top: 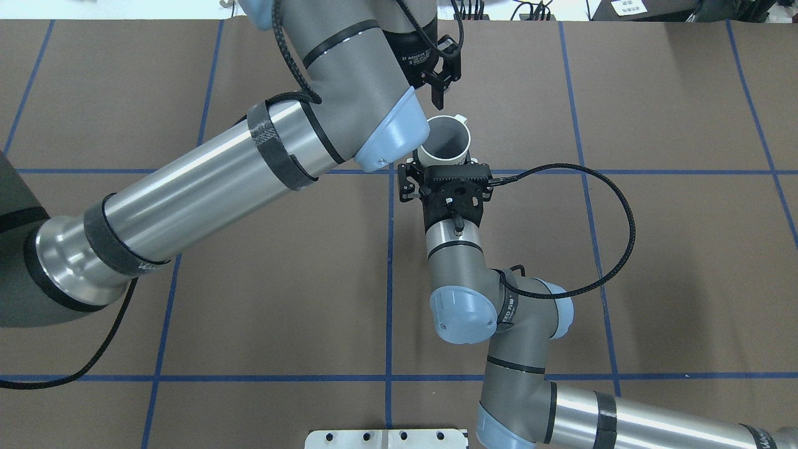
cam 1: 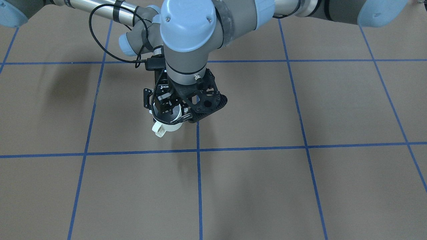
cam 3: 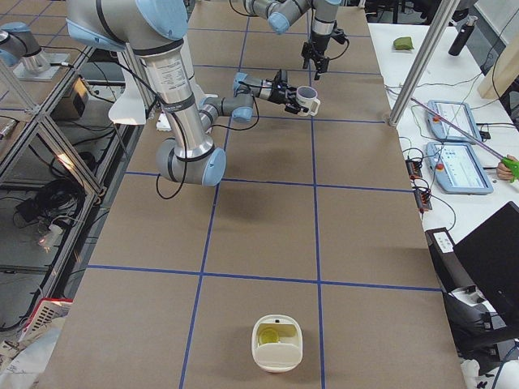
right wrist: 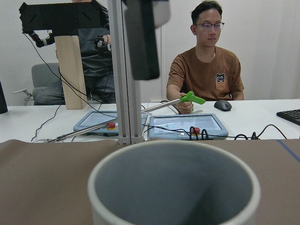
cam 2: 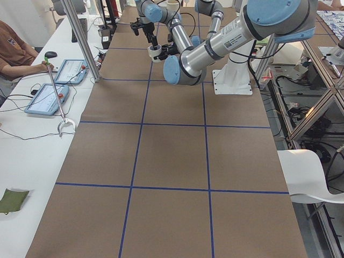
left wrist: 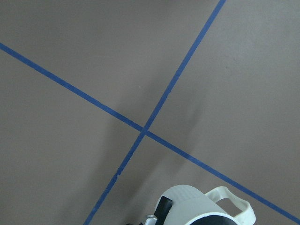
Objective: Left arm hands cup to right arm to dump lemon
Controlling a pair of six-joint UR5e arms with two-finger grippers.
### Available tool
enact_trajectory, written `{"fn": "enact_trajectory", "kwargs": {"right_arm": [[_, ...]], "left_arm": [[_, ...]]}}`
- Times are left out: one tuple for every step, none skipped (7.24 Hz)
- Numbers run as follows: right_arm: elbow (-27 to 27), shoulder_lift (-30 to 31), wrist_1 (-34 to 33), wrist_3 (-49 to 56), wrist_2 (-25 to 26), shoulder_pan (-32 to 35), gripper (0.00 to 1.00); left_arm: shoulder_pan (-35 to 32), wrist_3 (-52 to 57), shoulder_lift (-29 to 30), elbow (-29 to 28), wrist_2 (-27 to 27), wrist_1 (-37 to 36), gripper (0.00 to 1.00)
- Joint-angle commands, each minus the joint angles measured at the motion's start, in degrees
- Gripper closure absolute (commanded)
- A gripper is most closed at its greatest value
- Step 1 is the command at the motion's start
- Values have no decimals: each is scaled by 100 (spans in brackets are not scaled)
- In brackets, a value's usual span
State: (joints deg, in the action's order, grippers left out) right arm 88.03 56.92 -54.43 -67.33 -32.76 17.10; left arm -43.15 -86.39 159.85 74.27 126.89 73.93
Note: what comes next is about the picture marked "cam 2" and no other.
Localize aluminium frame post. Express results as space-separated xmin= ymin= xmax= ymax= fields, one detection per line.
xmin=61 ymin=0 xmax=100 ymax=82

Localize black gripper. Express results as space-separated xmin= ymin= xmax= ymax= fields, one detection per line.
xmin=130 ymin=18 xmax=155 ymax=37
xmin=146 ymin=33 xmax=179 ymax=62

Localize person's hand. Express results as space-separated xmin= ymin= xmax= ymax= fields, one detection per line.
xmin=37 ymin=61 xmax=54 ymax=72

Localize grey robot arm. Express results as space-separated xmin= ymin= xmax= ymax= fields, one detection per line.
xmin=130 ymin=1 xmax=224 ymax=55
xmin=163 ymin=1 xmax=318 ymax=85

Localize blue teach pendant far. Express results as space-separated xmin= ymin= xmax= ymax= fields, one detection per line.
xmin=54 ymin=59 xmax=88 ymax=85

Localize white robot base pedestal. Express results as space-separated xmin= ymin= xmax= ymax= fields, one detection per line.
xmin=212 ymin=40 xmax=254 ymax=95

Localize person in brown shirt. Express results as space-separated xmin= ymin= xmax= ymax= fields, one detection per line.
xmin=1 ymin=21 xmax=40 ymax=82

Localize blue teach pendant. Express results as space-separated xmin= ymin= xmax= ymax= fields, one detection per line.
xmin=54 ymin=59 xmax=88 ymax=85
xmin=24 ymin=83 xmax=59 ymax=116

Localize white ceramic mug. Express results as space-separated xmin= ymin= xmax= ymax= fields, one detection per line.
xmin=147 ymin=44 xmax=162 ymax=62

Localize green cloth pouch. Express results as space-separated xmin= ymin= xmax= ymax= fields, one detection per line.
xmin=1 ymin=189 xmax=29 ymax=214

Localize white chair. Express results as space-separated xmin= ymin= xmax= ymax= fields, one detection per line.
xmin=277 ymin=149 xmax=343 ymax=204

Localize blue teach pendant near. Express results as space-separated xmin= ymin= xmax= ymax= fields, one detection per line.
xmin=24 ymin=83 xmax=59 ymax=116

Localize green handled reacher grabber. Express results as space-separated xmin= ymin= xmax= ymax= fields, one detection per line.
xmin=44 ymin=56 xmax=76 ymax=137

